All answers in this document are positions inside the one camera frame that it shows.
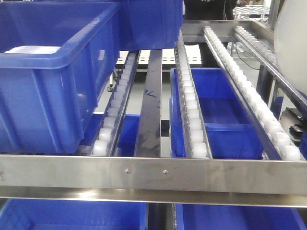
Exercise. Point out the white round bin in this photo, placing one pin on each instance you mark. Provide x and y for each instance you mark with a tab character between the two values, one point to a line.
290	43

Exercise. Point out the blue bin lower level centre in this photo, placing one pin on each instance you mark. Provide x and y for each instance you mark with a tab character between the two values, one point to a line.
230	132

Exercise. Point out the blue bin lower level left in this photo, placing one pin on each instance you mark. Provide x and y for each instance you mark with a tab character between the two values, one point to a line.
126	139

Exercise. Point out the white roller track far right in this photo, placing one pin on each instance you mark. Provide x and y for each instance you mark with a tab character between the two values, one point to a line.
267	58

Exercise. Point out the blue bin rear centre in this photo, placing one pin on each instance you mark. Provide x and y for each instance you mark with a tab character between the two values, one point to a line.
149	24

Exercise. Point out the white roller track centre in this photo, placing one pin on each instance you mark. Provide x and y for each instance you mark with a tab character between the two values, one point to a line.
195	135

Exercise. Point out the blue bin bottom right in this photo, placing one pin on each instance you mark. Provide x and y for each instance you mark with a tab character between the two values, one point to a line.
214	217

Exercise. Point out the white roller track left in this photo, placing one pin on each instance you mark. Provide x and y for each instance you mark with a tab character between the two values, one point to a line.
115	109

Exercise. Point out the white perforated table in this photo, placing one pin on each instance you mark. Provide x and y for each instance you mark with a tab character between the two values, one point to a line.
168	58

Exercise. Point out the white roller track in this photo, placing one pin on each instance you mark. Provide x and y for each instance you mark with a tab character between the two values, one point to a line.
267	58
195	135
115	109
277	143

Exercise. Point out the white packet in bin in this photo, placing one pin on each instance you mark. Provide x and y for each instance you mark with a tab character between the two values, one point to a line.
34	49

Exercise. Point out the blue bin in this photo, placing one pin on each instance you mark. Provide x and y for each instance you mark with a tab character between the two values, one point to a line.
149	24
47	100
214	217
35	214

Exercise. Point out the person in dark clothes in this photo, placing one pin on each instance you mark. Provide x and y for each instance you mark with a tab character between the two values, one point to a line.
208	10

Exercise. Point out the blue bin bottom left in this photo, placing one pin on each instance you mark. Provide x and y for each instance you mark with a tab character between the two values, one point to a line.
35	214

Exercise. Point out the blue bin level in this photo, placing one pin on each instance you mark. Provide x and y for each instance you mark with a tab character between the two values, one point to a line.
230	132
126	139

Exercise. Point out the blue bin front left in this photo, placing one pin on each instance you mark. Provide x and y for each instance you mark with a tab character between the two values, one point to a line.
47	100

